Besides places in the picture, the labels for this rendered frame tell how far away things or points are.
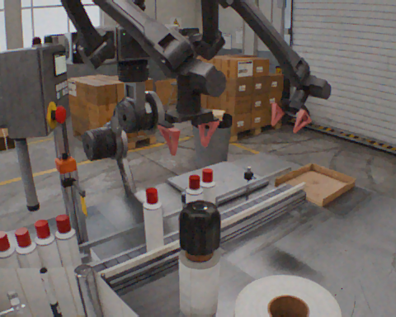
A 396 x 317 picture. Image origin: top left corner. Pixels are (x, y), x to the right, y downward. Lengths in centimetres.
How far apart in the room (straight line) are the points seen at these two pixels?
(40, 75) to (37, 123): 10
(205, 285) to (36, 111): 50
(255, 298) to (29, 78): 62
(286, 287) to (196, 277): 18
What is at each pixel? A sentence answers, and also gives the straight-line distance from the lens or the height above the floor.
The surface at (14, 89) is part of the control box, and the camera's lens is 74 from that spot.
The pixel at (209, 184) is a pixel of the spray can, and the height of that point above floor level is 105.
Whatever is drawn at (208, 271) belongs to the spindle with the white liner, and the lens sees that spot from 67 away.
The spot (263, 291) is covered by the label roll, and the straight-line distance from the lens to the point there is 68.
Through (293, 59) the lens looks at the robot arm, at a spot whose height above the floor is 141.
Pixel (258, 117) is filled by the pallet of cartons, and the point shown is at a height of 29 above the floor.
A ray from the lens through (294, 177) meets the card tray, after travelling 165.
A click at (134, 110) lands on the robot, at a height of 117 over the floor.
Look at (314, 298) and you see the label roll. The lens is 68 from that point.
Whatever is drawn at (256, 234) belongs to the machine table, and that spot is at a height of 83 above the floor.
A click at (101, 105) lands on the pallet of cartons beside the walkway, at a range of 420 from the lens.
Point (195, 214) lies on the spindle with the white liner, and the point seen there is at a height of 118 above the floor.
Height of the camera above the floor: 149
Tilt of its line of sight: 21 degrees down
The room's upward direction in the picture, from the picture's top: straight up
